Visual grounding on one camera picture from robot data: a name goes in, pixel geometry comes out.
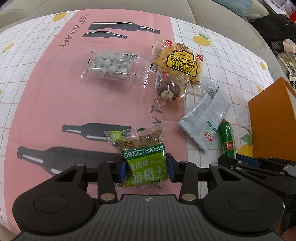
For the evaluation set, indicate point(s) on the clear packet of white balls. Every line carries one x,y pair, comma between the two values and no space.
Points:
111,66

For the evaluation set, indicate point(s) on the white sachet packet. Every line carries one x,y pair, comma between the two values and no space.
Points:
203,118

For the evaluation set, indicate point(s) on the pink pouch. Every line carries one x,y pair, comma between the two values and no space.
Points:
289,45

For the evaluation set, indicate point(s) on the yellow label waffle packet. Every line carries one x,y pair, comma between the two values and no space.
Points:
182,60

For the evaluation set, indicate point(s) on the pink and white printed tablecloth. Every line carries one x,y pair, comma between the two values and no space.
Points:
46,92

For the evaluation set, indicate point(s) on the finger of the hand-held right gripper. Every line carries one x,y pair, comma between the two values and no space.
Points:
248,159
249,169

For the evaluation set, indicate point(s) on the blue cushion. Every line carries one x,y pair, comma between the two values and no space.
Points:
246,3

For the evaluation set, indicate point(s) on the orange cardboard box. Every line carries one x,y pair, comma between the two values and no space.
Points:
270,115

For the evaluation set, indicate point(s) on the person's right hand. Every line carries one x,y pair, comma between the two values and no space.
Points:
289,231

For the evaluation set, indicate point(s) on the green sausage stick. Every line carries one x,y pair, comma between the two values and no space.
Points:
227,139

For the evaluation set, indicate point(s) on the printed tote bag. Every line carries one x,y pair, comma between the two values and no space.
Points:
289,64

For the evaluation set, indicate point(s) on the beige sofa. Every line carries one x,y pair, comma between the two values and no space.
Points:
219,9

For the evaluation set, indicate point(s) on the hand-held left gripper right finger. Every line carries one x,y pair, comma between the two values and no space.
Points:
171,169

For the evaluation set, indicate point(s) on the chocolate swirl pastry packet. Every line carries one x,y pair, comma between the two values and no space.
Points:
167,91

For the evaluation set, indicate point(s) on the black backpack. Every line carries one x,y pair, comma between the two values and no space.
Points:
270,30

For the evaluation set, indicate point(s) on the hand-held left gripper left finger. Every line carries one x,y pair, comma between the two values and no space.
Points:
122,170

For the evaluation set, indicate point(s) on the green raisin packet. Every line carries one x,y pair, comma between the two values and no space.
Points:
143,162

